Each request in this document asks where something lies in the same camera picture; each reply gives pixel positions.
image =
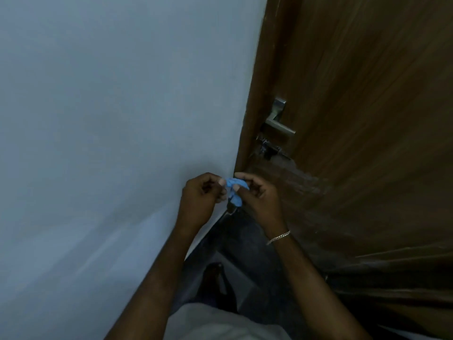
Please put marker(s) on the black door latch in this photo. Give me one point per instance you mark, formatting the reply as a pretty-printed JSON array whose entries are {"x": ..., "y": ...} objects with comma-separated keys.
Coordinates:
[{"x": 270, "y": 148}]

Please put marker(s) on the brown wooden door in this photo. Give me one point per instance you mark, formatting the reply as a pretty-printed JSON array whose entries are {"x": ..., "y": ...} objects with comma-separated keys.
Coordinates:
[{"x": 371, "y": 102}]

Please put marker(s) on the person's right hand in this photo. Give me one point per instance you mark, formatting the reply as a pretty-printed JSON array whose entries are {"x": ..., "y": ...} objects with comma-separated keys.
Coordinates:
[{"x": 262, "y": 205}]

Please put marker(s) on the person's left hand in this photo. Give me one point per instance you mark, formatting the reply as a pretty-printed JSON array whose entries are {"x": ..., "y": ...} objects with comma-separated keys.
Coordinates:
[{"x": 198, "y": 205}]

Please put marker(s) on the person's left forearm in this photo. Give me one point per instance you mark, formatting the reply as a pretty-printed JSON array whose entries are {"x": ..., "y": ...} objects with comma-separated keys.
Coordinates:
[{"x": 155, "y": 286}]

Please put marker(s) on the blue wipe cloth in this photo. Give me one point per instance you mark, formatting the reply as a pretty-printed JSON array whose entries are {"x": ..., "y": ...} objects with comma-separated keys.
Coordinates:
[{"x": 233, "y": 191}]

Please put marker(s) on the person's right forearm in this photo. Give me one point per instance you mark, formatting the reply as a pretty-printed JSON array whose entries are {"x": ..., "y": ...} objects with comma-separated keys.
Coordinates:
[{"x": 318, "y": 290}]

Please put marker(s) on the white printed t-shirt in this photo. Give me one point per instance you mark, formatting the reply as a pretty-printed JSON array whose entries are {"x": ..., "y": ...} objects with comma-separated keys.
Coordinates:
[{"x": 219, "y": 325}]

